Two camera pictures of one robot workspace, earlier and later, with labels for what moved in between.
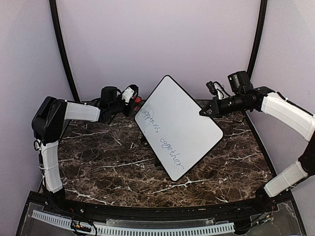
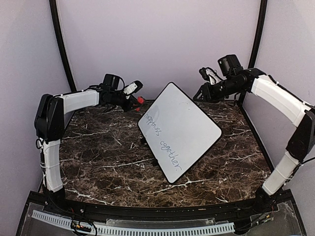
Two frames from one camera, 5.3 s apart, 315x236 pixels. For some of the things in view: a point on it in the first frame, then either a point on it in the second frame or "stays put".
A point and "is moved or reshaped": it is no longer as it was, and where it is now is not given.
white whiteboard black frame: (170, 120) is moved or reshaped
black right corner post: (260, 32) stays put
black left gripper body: (115, 108) to (114, 100)
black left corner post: (53, 7) stays put
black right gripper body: (237, 104) to (228, 88)
